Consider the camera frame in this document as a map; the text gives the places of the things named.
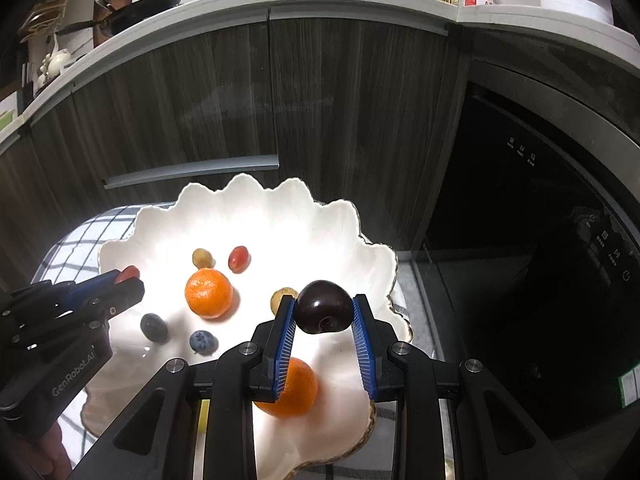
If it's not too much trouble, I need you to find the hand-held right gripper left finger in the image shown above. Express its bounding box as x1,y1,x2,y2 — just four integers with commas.
60,295,297,480

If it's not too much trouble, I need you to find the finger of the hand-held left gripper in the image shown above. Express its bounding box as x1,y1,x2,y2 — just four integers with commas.
0,270,121,321
10,279,146,351

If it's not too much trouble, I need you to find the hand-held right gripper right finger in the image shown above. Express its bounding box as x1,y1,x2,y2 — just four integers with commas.
351,294,596,480

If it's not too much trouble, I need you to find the orange mandarin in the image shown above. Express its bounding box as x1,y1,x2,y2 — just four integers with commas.
252,357,319,418
184,268,234,320

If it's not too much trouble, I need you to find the blueberry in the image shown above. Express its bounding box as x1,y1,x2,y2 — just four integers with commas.
189,330,217,356
140,313,169,343

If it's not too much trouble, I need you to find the dark plum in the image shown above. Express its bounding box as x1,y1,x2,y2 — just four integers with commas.
296,280,355,335

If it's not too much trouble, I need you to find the white scalloped bowl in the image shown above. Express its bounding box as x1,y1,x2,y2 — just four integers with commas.
82,173,413,480

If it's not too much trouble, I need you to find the white checked cloth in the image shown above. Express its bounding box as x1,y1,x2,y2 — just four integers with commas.
30,202,451,480

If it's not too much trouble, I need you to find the black built-in dishwasher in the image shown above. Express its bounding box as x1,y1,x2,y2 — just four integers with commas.
415,80,640,431

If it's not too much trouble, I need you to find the dark wood base cabinet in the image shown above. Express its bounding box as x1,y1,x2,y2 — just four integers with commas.
0,7,471,281

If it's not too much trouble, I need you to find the white teapot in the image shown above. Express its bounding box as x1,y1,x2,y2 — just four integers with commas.
42,49,71,76

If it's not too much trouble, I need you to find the black wok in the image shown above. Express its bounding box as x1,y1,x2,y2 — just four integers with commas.
56,0,184,36

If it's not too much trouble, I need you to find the white rice cooker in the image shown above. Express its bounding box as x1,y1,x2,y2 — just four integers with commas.
540,0,615,25

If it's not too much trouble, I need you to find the wall-mounted wire rack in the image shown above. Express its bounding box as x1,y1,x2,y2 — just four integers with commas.
22,0,68,36

